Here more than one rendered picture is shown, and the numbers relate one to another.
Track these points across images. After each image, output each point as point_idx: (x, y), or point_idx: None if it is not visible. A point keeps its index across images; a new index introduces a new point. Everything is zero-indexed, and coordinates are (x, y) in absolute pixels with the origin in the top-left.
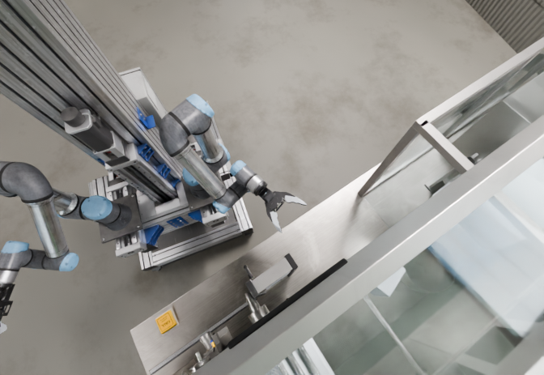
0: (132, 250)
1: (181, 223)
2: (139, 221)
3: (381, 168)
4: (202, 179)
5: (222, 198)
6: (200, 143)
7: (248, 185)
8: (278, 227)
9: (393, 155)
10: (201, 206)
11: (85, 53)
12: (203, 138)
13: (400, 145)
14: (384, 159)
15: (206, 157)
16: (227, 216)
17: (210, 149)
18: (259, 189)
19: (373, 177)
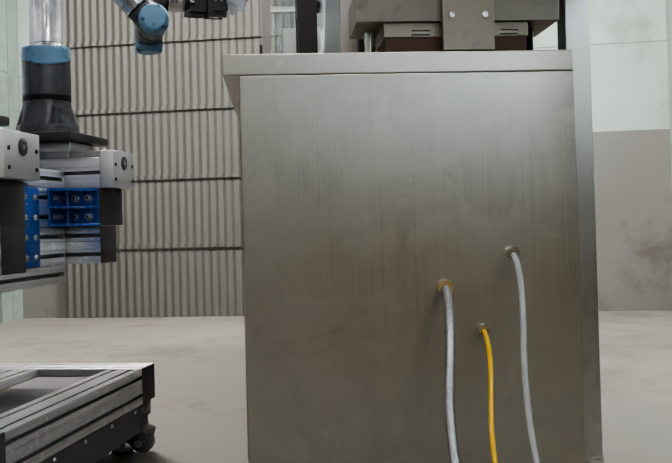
0: (27, 135)
1: (33, 240)
2: None
3: (266, 20)
4: None
5: (152, 0)
6: None
7: None
8: None
9: None
10: (82, 134)
11: None
12: None
13: None
14: (261, 0)
15: (49, 42)
16: (121, 213)
17: (61, 9)
18: None
19: (267, 52)
